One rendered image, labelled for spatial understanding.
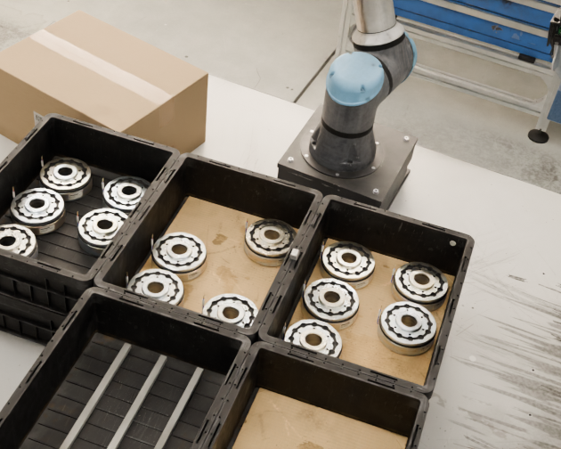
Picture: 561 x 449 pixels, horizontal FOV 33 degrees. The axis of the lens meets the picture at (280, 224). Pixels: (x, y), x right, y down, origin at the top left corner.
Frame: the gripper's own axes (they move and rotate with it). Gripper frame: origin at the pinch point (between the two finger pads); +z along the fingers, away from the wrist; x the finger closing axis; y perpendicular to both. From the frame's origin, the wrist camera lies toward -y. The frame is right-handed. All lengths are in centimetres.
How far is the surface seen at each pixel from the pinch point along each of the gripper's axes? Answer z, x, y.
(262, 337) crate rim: 15, -29, 77
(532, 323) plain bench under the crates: 43, 6, 28
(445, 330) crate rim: 18, -3, 60
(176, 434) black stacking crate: 24, -36, 94
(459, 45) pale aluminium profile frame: 76, -59, -135
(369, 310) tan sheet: 26, -20, 54
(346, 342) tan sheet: 26, -20, 63
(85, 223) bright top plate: 16, -74, 64
